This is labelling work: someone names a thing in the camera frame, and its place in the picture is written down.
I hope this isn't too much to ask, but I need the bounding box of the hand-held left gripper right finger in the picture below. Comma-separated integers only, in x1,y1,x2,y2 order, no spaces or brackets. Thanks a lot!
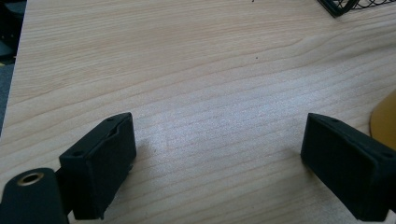
300,112,396,222

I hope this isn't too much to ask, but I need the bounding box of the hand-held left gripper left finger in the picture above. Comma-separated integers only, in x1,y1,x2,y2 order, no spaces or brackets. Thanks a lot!
59,112,137,220

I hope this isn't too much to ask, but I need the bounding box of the yellow metal cup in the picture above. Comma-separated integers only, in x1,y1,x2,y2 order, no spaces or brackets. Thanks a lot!
369,90,396,151

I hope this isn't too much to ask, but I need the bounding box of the black wire basket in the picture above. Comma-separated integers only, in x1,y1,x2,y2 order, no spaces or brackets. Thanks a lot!
317,0,396,19

